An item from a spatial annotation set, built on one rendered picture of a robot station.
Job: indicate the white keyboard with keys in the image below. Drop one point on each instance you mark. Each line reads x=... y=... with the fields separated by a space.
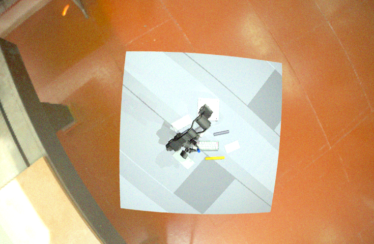
x=207 y=145

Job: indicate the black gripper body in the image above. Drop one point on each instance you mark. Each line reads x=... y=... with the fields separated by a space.
x=187 y=146

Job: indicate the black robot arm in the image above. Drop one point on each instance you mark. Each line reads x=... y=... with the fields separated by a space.
x=204 y=113

